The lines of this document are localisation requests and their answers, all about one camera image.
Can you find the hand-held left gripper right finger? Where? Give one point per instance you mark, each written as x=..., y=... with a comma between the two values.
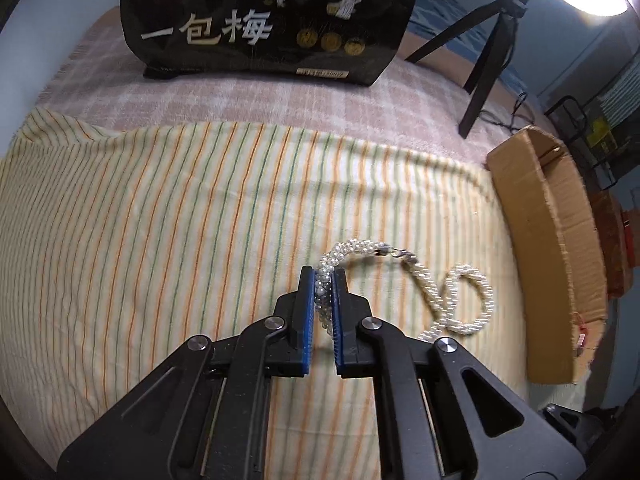
x=340, y=320

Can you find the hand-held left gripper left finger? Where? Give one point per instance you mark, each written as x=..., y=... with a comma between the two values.
x=306, y=320

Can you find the cardboard box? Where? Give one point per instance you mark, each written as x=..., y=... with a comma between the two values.
x=540, y=260

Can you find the yellow striped cloth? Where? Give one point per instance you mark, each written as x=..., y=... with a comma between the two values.
x=150, y=235

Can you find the pink checked blanket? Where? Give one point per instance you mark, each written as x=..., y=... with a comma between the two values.
x=250, y=105

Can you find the black printed bag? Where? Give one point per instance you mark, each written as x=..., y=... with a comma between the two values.
x=225, y=60

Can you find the black tripod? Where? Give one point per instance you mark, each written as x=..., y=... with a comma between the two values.
x=480, y=85

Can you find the yellow box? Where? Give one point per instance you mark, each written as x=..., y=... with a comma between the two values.
x=602, y=132

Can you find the black shoe rack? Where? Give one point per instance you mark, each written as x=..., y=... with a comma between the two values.
x=575, y=110

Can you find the blue patterned bed sheet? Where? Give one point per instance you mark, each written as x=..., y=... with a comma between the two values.
x=440, y=15

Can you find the white striped towel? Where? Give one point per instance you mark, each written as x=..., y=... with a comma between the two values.
x=620, y=95

